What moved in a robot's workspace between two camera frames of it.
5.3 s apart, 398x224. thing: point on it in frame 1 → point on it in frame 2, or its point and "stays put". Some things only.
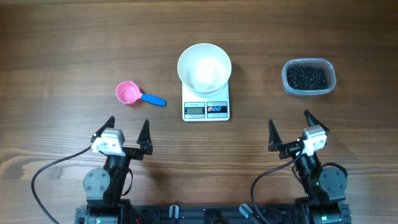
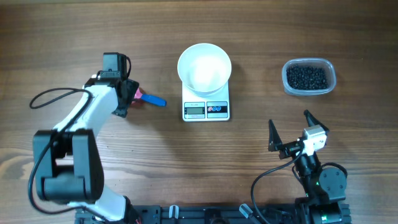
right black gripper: [288, 149] stays put
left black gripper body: [118, 167] → [132, 86]
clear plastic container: [308, 76] stays put
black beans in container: [306, 78] stays put
